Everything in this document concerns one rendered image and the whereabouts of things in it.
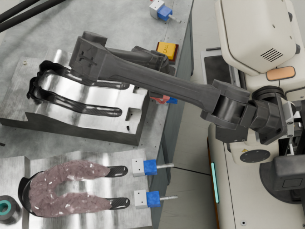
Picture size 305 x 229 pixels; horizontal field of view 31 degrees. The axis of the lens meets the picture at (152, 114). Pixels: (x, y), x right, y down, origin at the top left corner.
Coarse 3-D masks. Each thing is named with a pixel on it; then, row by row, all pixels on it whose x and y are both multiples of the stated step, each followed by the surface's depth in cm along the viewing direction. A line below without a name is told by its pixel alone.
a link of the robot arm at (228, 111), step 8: (224, 96) 134; (216, 104) 136; (224, 104) 134; (232, 104) 134; (240, 104) 134; (248, 104) 137; (216, 112) 135; (224, 112) 134; (232, 112) 134; (240, 112) 135; (248, 112) 135; (232, 120) 135; (240, 120) 135; (248, 120) 136
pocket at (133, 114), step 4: (128, 108) 182; (132, 108) 181; (136, 108) 181; (128, 112) 182; (132, 112) 183; (136, 112) 183; (140, 112) 181; (128, 116) 182; (132, 116) 182; (136, 116) 182; (140, 116) 181; (128, 120) 182; (132, 120) 182; (136, 120) 181
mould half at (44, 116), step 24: (24, 72) 196; (24, 96) 191; (72, 96) 184; (96, 96) 185; (120, 96) 184; (144, 96) 183; (0, 120) 189; (24, 120) 186; (48, 120) 181; (72, 120) 181; (96, 120) 180; (120, 120) 179; (144, 120) 188
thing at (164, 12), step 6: (156, 0) 208; (150, 6) 206; (156, 6) 206; (162, 6) 208; (150, 12) 209; (156, 12) 206; (162, 12) 206; (168, 12) 206; (156, 18) 210; (162, 18) 207; (168, 18) 208; (174, 18) 205
